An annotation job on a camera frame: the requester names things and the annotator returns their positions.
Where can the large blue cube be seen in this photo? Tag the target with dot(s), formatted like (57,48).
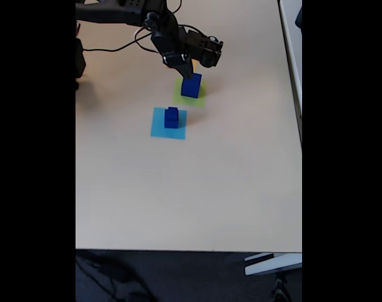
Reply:
(190,89)

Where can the small blue cube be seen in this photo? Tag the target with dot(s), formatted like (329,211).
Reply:
(171,112)

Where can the medium blue cube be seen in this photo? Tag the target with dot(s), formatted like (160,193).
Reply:
(171,125)

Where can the orange paper square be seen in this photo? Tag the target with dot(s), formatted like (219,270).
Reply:
(195,66)

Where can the green paper square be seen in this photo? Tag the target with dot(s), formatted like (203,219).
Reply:
(198,101)

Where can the light blue paper square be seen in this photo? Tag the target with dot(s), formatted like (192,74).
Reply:
(157,129)

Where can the white neighbouring table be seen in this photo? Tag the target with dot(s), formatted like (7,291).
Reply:
(293,56)

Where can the dark blue object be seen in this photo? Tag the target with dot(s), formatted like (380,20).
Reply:
(299,17)

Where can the white table foot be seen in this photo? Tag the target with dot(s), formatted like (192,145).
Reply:
(272,264)

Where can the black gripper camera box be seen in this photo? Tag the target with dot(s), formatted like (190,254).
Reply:
(206,50)

